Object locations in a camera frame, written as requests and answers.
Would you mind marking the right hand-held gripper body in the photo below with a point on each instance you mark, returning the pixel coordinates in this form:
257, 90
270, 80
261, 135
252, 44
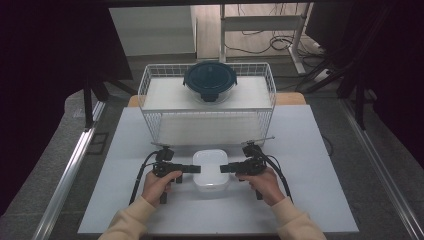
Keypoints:
251, 165

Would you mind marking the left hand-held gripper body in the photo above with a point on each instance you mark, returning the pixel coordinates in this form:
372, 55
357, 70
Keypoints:
165, 166

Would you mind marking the white square container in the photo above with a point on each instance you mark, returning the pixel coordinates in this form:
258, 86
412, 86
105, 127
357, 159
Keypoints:
210, 166

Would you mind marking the round container with blue lid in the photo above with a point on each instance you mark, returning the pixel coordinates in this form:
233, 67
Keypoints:
210, 79

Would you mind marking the person's left hand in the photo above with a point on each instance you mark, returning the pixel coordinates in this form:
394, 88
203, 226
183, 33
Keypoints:
155, 188

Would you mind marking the person's right hand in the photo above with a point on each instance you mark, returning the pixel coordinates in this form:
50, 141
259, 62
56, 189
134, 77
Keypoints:
263, 186

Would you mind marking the wooden table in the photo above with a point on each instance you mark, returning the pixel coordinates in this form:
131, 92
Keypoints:
290, 99

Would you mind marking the black stand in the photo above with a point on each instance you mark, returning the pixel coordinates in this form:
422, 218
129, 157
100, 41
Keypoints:
88, 103
360, 106

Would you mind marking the white panel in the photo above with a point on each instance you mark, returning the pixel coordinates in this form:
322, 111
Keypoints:
151, 30

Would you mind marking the aluminium rail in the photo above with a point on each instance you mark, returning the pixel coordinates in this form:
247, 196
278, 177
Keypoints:
66, 180
383, 166

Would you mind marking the white desk frame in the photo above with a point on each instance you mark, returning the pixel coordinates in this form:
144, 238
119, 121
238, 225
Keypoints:
260, 23

